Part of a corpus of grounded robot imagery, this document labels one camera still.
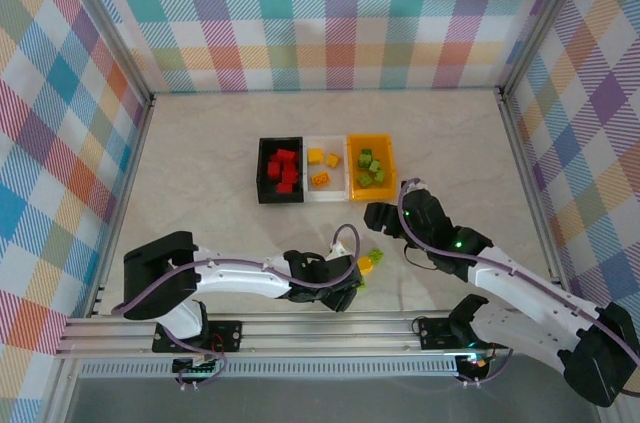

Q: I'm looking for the orange plastic bin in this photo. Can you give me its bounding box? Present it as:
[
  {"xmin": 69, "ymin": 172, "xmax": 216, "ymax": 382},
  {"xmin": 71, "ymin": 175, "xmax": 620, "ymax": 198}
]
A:
[{"xmin": 346, "ymin": 132, "xmax": 399, "ymax": 203}]

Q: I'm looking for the clear white plastic bin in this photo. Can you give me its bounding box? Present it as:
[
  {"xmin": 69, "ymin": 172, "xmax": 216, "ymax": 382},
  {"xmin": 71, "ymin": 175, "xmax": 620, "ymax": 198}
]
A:
[{"xmin": 302, "ymin": 135, "xmax": 350, "ymax": 203}]

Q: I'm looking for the black plastic bin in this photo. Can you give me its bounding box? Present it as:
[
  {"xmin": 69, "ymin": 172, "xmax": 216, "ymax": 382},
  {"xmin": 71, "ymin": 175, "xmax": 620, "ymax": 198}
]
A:
[{"xmin": 257, "ymin": 136, "xmax": 306, "ymax": 205}]

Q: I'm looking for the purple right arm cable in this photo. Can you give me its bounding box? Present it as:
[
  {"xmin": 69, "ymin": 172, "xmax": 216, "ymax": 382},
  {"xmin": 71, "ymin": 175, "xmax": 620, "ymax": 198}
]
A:
[{"xmin": 397, "ymin": 177, "xmax": 640, "ymax": 389}]

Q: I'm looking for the wide aluminium base rail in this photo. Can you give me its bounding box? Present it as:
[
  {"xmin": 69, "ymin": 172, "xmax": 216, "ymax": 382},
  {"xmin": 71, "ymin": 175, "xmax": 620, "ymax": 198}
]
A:
[{"xmin": 54, "ymin": 312, "xmax": 609, "ymax": 359}]

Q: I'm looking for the perforated grey cable duct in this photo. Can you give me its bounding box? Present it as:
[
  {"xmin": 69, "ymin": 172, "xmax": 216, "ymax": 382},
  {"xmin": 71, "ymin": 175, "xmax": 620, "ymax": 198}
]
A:
[{"xmin": 79, "ymin": 360, "xmax": 461, "ymax": 379}]

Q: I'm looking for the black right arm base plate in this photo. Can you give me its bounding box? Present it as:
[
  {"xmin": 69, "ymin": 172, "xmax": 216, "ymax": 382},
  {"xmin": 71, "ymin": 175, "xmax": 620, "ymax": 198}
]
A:
[{"xmin": 413, "ymin": 316, "xmax": 481, "ymax": 350}]

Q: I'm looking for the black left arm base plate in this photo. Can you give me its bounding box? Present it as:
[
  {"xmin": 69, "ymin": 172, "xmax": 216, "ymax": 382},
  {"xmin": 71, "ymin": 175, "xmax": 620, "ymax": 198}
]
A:
[{"xmin": 152, "ymin": 320, "xmax": 244, "ymax": 354}]

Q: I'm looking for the aluminium side rail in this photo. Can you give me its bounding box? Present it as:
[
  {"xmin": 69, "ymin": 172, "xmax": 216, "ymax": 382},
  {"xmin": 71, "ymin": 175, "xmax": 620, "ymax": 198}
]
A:
[
  {"xmin": 84, "ymin": 92, "xmax": 157, "ymax": 319},
  {"xmin": 497, "ymin": 87, "xmax": 571, "ymax": 289}
]

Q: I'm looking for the aluminium corner post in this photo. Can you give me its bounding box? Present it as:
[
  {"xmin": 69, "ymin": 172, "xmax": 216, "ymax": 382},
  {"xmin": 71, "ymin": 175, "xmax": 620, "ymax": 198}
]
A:
[
  {"xmin": 47, "ymin": 0, "xmax": 156, "ymax": 104},
  {"xmin": 497, "ymin": 0, "xmax": 604, "ymax": 97}
]

